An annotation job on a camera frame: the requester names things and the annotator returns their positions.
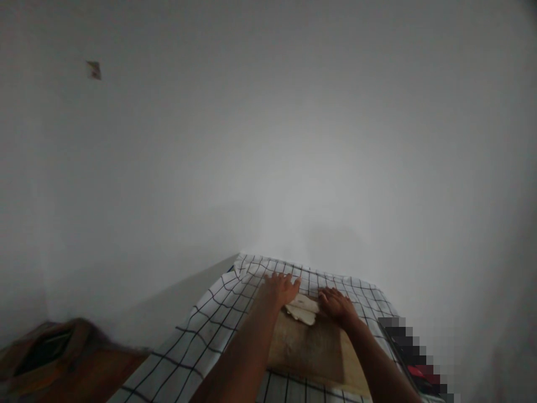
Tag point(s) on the person's left hand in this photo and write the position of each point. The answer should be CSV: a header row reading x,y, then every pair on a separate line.
x,y
279,290

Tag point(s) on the person's right hand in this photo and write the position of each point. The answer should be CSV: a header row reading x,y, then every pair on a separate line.
x,y
337,305

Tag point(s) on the person's right fingers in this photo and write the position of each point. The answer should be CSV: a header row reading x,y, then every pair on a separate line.
x,y
328,294

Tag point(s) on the person's left fingers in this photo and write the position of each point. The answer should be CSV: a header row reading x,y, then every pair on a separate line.
x,y
278,276

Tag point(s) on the person's left thumb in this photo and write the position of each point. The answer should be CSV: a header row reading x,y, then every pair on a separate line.
x,y
297,286

